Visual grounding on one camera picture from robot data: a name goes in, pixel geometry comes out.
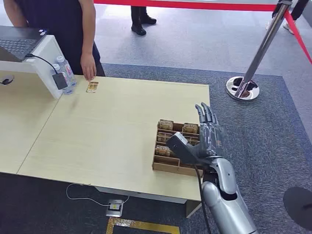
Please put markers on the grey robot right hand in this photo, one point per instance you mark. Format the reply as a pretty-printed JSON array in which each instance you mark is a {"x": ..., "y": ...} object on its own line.
[{"x": 211, "y": 139}]

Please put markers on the person's left hand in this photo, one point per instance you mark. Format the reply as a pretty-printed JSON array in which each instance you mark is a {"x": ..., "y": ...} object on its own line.
[{"x": 88, "y": 66}]

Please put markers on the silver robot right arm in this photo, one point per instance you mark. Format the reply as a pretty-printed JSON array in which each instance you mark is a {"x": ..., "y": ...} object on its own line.
[{"x": 229, "y": 213}]

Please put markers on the single gold patterned card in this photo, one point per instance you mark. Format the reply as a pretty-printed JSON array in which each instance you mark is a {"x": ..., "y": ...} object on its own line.
[{"x": 92, "y": 87}]

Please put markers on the gold patterned card stack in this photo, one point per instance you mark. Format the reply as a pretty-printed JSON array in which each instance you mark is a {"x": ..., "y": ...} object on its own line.
[
  {"x": 163, "y": 137},
  {"x": 190, "y": 128},
  {"x": 165, "y": 124},
  {"x": 193, "y": 140},
  {"x": 162, "y": 150}
]

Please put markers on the target person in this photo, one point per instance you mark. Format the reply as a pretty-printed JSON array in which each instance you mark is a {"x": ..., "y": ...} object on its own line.
[{"x": 66, "y": 25}]

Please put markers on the wooden card tray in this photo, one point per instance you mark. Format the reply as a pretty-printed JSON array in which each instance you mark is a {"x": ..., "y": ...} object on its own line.
[{"x": 165, "y": 161}]

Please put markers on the bystander person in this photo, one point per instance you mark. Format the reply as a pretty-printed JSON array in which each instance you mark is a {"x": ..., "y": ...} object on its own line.
[
  {"x": 136, "y": 16},
  {"x": 301, "y": 8}
]

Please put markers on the clear plastic water bottle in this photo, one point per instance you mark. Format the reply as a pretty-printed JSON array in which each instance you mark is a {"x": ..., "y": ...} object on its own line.
[
  {"x": 68, "y": 72},
  {"x": 56, "y": 67}
]

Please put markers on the black power adapter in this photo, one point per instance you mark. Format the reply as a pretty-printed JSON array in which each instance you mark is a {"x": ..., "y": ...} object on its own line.
[{"x": 60, "y": 81}]

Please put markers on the chrome stanchion base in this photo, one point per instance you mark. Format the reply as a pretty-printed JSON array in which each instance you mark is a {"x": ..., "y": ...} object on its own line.
[{"x": 230, "y": 88}]

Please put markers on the white laptop stand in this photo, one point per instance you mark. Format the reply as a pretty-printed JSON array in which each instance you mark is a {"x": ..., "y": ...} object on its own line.
[{"x": 46, "y": 51}]

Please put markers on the grey rug with blue border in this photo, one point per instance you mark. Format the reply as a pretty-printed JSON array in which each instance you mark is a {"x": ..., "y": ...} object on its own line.
[{"x": 255, "y": 145}]

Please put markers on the dark grey laptop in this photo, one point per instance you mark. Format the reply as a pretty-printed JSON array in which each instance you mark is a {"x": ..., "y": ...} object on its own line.
[{"x": 16, "y": 42}]

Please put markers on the black oval desk grommet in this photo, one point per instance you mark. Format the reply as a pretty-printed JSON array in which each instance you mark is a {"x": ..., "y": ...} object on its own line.
[{"x": 7, "y": 79}]

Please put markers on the yellow floor tape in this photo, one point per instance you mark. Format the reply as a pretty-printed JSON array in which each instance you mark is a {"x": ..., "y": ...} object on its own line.
[{"x": 146, "y": 225}]

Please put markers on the black round stand base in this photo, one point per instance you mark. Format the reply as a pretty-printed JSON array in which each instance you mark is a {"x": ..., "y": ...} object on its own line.
[{"x": 297, "y": 206}]

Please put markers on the long red barrier belt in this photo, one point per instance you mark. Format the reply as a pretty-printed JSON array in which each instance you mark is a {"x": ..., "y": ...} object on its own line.
[{"x": 195, "y": 5}]

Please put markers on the metal floor socket box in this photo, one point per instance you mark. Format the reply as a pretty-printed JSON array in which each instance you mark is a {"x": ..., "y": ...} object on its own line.
[{"x": 114, "y": 208}]

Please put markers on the short red barrier belt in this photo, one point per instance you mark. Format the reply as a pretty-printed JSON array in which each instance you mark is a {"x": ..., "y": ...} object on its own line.
[{"x": 296, "y": 32}]

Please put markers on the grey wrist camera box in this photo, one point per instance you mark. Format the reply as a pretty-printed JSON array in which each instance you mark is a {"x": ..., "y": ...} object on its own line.
[{"x": 179, "y": 145}]

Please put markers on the chrome stanchion post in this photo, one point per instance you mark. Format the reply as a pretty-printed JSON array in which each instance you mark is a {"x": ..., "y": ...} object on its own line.
[{"x": 263, "y": 48}]

